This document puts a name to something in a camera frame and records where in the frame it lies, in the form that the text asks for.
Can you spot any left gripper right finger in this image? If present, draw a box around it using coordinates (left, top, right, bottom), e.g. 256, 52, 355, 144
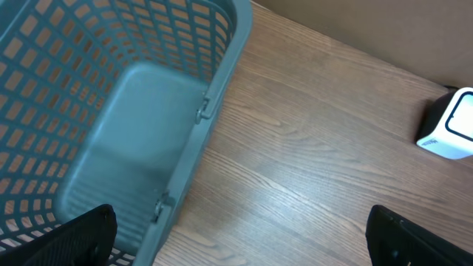
365, 205, 472, 266

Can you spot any white barcode scanner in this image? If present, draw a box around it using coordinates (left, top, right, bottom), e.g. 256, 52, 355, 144
416, 87, 472, 160

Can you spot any grey plastic mesh basket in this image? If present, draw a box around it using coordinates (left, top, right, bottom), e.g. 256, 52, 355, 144
1, 0, 253, 265

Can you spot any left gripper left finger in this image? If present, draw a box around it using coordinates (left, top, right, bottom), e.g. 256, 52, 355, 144
1, 204, 118, 266

